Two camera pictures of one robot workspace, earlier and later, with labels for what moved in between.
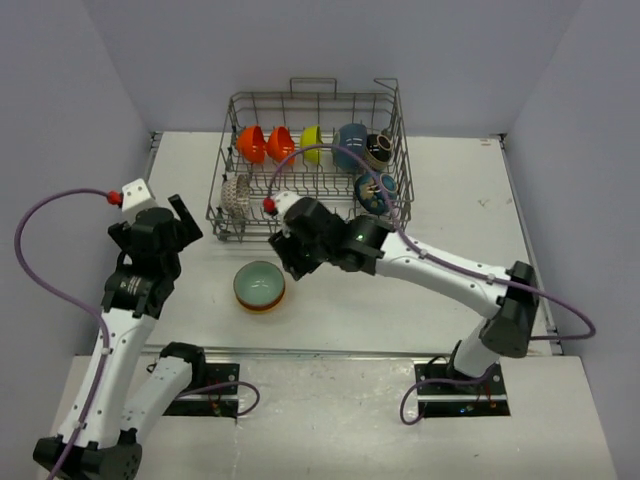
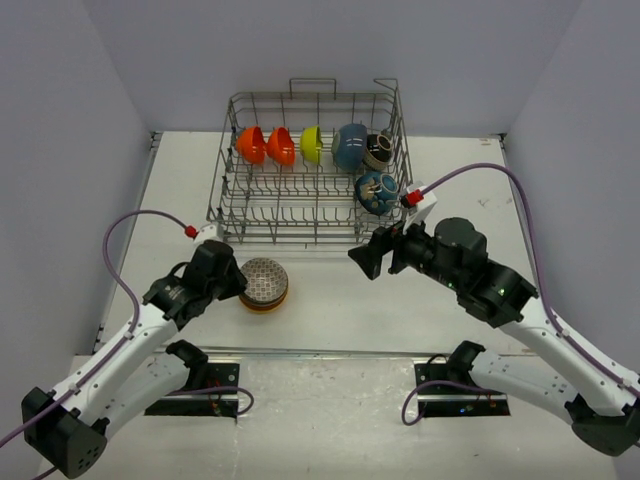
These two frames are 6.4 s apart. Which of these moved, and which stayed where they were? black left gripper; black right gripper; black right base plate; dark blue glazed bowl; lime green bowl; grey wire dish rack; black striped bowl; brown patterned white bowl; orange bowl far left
Moved: black left gripper; black right gripper; brown patterned white bowl
Stayed: dark blue glazed bowl; black right base plate; orange bowl far left; grey wire dish rack; lime green bowl; black striped bowl
